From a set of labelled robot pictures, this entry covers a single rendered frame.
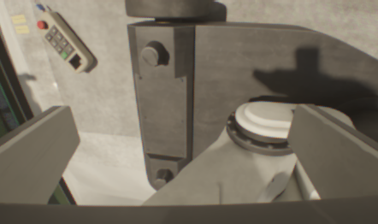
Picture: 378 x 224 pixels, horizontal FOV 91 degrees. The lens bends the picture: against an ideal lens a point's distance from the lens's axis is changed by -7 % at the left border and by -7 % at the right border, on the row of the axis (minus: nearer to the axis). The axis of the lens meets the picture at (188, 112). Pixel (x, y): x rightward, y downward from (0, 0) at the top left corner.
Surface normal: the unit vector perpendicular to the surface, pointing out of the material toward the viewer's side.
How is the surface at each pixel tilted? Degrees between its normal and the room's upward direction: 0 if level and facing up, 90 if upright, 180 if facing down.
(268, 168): 90
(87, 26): 0
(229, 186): 90
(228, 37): 0
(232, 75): 0
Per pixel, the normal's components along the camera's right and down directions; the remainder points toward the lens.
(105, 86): -0.17, 0.48
